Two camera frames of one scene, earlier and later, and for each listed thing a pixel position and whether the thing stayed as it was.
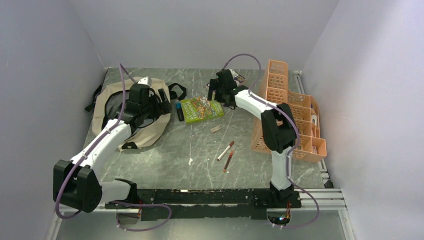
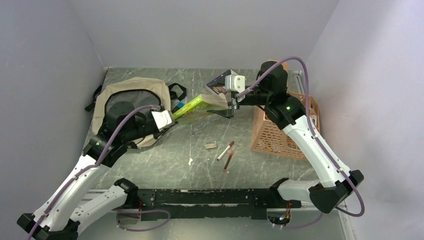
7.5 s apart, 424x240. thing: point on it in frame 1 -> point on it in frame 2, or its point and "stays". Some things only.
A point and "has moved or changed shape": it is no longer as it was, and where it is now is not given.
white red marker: [231, 144] stays
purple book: [239, 78] has moved or changed shape
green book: [200, 108] has moved or changed shape
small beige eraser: [215, 128] -> [210, 145]
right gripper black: [214, 85] -> [228, 112]
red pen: [230, 157] stays
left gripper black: [161, 108] -> [157, 133]
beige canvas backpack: [110, 97] stays
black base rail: [250, 203] stays
